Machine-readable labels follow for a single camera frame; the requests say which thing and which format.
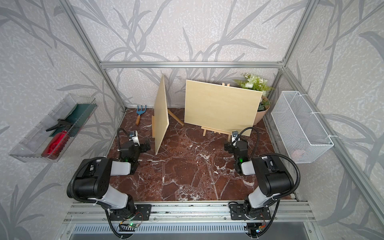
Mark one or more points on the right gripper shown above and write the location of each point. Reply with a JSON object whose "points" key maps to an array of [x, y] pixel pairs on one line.
{"points": [[228, 146]]}

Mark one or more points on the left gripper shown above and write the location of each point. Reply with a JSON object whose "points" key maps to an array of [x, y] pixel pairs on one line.
{"points": [[142, 146]]}

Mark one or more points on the wooden easel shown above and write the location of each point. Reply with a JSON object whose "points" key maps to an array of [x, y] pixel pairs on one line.
{"points": [[172, 115], [216, 132]]}

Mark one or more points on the plywood board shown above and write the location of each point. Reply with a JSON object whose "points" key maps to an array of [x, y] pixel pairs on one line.
{"points": [[243, 108], [161, 118]]}

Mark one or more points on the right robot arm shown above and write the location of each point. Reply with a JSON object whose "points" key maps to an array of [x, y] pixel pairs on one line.
{"points": [[277, 175]]}

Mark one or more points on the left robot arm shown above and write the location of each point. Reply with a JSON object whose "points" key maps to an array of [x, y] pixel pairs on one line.
{"points": [[91, 184]]}

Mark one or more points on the blue garden hand rake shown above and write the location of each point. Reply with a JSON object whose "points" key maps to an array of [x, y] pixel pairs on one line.
{"points": [[140, 110]]}

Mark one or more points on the green sheet in tray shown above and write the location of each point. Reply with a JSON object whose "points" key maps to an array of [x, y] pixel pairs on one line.
{"points": [[79, 115]]}

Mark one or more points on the red spray bottle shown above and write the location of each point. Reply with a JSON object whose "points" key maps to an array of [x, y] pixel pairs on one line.
{"points": [[59, 141]]}

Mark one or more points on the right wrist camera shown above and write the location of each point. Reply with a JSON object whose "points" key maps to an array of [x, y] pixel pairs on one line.
{"points": [[235, 134]]}

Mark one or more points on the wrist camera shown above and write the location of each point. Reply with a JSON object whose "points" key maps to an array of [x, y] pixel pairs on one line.
{"points": [[235, 134], [133, 136]]}

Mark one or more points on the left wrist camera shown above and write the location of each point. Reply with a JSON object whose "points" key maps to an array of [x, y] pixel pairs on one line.
{"points": [[133, 136]]}

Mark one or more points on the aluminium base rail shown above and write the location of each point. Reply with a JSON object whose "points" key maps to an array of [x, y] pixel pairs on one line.
{"points": [[203, 220]]}

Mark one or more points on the white wire mesh basket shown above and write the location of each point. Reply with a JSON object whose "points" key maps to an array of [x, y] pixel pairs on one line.
{"points": [[304, 137]]}

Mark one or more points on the clear plastic wall tray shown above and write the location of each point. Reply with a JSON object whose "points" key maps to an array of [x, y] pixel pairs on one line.
{"points": [[47, 142]]}

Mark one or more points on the aluminium cage frame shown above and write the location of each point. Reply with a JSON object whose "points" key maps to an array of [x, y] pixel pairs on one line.
{"points": [[372, 197]]}

